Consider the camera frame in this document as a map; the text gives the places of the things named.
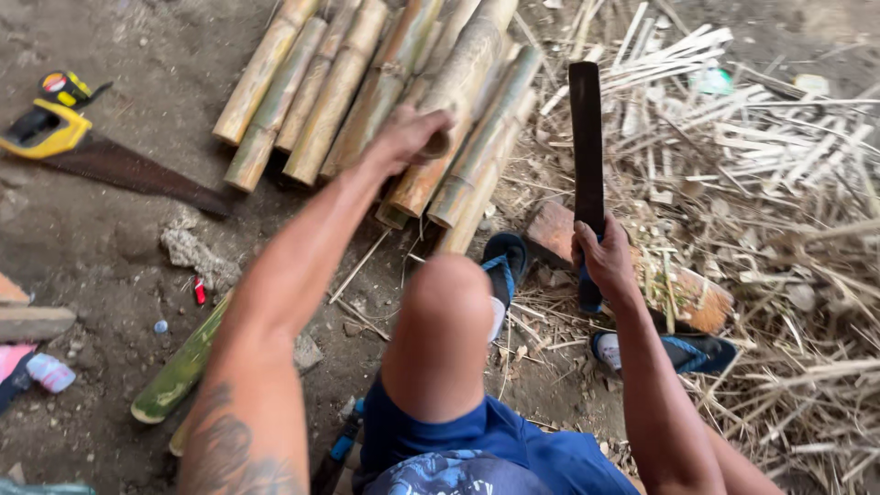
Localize person's left hand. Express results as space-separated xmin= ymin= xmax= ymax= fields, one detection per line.
xmin=361 ymin=104 xmax=456 ymax=182

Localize person's right hand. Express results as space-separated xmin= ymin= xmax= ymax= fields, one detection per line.
xmin=571 ymin=214 xmax=641 ymax=304

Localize thick tan bamboo section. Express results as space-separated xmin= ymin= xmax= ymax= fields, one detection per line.
xmin=387 ymin=0 xmax=521 ymax=220

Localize black machete with blue handle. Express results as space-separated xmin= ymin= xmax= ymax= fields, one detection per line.
xmin=568 ymin=61 xmax=607 ymax=315

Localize blue black flip-flop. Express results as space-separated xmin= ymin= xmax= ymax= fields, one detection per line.
xmin=479 ymin=231 xmax=529 ymax=312
xmin=591 ymin=330 xmax=738 ymax=376

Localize pile of cut bamboo poles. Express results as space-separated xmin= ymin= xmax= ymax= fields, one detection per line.
xmin=212 ymin=0 xmax=544 ymax=257

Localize reddish wooden chopping block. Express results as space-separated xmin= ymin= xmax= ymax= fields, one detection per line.
xmin=526 ymin=201 xmax=735 ymax=336

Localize person's left leg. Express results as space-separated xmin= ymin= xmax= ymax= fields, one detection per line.
xmin=380 ymin=254 xmax=508 ymax=424

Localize person's leg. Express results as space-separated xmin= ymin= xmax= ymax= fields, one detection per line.
xmin=380 ymin=254 xmax=508 ymax=424
xmin=701 ymin=425 xmax=786 ymax=495

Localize heap of bamboo splinters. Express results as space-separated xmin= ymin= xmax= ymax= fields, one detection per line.
xmin=502 ymin=0 xmax=880 ymax=495

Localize blue shorts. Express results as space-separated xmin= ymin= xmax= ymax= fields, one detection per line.
xmin=352 ymin=374 xmax=642 ymax=495

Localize green plastic wrapper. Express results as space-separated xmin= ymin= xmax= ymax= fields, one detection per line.
xmin=691 ymin=66 xmax=736 ymax=96

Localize small flat grey stone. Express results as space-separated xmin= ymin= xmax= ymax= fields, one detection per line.
xmin=293 ymin=334 xmax=325 ymax=373

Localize grey rough stone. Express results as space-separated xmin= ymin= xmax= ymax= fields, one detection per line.
xmin=159 ymin=227 xmax=242 ymax=294

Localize person's right leg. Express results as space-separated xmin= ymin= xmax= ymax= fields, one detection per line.
xmin=701 ymin=425 xmax=786 ymax=495

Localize green bamboo pole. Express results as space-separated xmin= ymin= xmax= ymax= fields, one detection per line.
xmin=131 ymin=289 xmax=235 ymax=425

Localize yellow black tape measure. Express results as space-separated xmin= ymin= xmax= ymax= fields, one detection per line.
xmin=38 ymin=70 xmax=114 ymax=111

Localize short green bamboo piece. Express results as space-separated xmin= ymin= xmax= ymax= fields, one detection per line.
xmin=168 ymin=416 xmax=194 ymax=459

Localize grey wooden plank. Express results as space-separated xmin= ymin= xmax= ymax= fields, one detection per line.
xmin=0 ymin=306 xmax=77 ymax=343

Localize orange brick piece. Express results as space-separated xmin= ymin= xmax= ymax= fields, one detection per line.
xmin=0 ymin=271 xmax=32 ymax=308

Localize clear plastic bottle pink label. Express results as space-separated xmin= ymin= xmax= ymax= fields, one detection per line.
xmin=26 ymin=352 xmax=77 ymax=395

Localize pink cloth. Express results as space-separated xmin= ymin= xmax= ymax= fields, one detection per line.
xmin=0 ymin=344 xmax=37 ymax=383

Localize blue-handled dark tool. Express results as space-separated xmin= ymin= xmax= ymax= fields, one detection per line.
xmin=311 ymin=397 xmax=366 ymax=495

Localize hand saw with yellow handle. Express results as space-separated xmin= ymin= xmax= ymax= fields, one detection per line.
xmin=0 ymin=98 xmax=232 ymax=220

